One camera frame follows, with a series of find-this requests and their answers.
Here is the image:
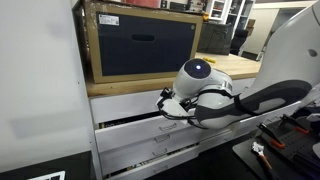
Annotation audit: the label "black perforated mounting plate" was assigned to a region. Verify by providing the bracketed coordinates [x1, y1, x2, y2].
[232, 114, 320, 180]

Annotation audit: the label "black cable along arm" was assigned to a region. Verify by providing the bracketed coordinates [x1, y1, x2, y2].
[155, 87, 262, 131]

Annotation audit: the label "orange handled pliers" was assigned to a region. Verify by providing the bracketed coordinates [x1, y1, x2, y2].
[251, 141, 275, 180]

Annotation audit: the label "black clamp orange grip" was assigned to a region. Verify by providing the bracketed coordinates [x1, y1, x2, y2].
[258, 122, 287, 150]
[281, 113, 311, 136]

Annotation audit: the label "white background shelf unit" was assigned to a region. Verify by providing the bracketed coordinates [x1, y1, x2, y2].
[204, 0, 254, 31]

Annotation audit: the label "tan cardboard box dark panel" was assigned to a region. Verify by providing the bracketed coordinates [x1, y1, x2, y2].
[81, 0, 204, 84]

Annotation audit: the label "dark grey storage bin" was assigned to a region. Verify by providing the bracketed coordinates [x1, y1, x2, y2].
[197, 22, 234, 56]

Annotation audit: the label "black office chair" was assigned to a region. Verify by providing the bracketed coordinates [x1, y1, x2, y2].
[229, 29, 250, 56]

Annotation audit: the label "white cabinet drawer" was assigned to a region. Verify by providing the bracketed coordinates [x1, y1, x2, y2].
[98, 128, 218, 166]
[94, 113, 201, 153]
[105, 143, 203, 180]
[229, 77, 258, 96]
[100, 138, 202, 177]
[89, 88, 178, 125]
[199, 128, 236, 153]

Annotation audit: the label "wooden top workbench cabinet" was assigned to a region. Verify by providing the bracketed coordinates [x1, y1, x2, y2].
[85, 52, 263, 180]

